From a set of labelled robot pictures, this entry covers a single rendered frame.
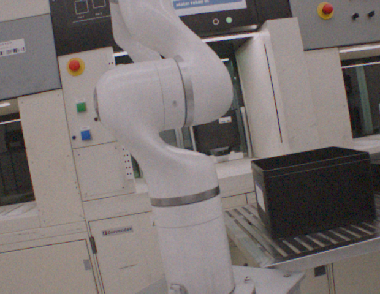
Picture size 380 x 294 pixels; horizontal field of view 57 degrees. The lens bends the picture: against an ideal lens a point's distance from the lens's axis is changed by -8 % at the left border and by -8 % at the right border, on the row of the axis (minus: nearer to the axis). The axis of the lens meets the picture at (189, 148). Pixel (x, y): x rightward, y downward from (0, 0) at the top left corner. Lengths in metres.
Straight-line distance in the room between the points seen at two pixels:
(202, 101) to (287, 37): 0.85
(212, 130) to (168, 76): 1.29
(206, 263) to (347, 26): 1.18
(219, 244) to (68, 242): 0.87
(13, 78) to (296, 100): 1.02
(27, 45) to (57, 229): 0.67
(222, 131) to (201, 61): 1.28
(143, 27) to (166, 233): 0.36
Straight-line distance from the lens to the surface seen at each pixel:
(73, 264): 1.44
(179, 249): 0.62
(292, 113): 1.37
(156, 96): 0.58
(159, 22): 0.67
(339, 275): 1.62
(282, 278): 0.72
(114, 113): 0.58
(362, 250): 0.87
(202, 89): 0.60
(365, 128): 2.09
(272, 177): 0.91
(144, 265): 1.41
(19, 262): 1.49
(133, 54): 1.03
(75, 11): 1.43
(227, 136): 1.88
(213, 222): 0.61
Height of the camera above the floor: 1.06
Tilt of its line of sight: 3 degrees down
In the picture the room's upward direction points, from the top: 10 degrees counter-clockwise
